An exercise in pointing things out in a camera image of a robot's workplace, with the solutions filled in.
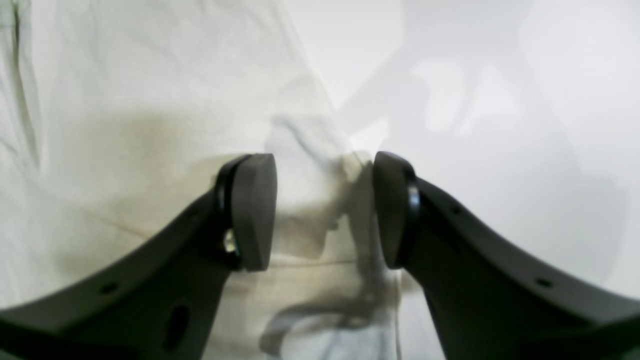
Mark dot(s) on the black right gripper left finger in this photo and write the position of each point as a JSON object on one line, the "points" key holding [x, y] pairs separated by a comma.
{"points": [[160, 301]]}

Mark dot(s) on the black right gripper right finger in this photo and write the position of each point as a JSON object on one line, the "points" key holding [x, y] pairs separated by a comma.
{"points": [[488, 298]]}

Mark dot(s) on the light grey T-shirt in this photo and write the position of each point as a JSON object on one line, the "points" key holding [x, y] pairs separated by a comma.
{"points": [[116, 114]]}

